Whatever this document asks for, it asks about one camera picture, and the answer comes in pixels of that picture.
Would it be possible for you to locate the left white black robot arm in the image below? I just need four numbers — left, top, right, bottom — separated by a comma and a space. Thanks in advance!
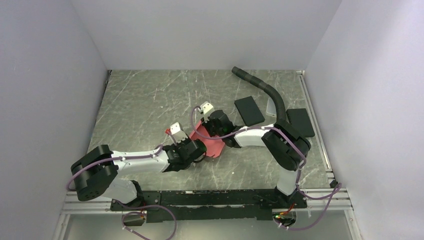
67, 139, 207, 210

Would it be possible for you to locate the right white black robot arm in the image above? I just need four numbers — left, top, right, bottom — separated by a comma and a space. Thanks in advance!
199, 110, 311, 208

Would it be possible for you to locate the black flat device box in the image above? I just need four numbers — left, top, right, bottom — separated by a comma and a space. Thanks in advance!
286, 108, 316, 138

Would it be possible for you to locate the translucent plastic piece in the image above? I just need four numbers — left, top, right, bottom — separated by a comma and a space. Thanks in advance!
265, 98, 277, 117

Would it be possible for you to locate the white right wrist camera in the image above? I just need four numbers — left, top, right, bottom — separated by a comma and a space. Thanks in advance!
199, 101, 215, 123

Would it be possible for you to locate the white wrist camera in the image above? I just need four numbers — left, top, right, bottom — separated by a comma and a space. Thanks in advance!
165, 122, 188, 145
199, 101, 215, 123

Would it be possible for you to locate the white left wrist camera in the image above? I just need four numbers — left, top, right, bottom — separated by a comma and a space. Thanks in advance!
165, 122, 188, 145

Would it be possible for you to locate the black corrugated hose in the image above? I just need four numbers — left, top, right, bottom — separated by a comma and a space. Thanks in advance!
231, 66, 287, 125

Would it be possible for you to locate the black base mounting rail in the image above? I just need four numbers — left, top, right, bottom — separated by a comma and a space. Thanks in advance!
110, 188, 307, 223

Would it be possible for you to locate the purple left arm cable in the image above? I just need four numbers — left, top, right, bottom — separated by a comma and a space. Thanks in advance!
66, 144, 165, 192

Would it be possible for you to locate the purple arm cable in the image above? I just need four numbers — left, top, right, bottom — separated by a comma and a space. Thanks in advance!
190, 105, 343, 232
66, 144, 165, 192

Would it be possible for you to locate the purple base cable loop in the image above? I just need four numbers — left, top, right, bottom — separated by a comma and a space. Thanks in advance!
121, 204, 178, 240

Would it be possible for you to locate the aluminium front frame rail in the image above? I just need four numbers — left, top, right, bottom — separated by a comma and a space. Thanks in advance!
62, 188, 353, 214

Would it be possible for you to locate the aluminium frame rail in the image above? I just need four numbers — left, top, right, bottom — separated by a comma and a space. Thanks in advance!
296, 70, 362, 240
62, 188, 353, 214

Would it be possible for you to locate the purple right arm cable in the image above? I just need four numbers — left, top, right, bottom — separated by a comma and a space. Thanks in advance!
190, 105, 343, 232

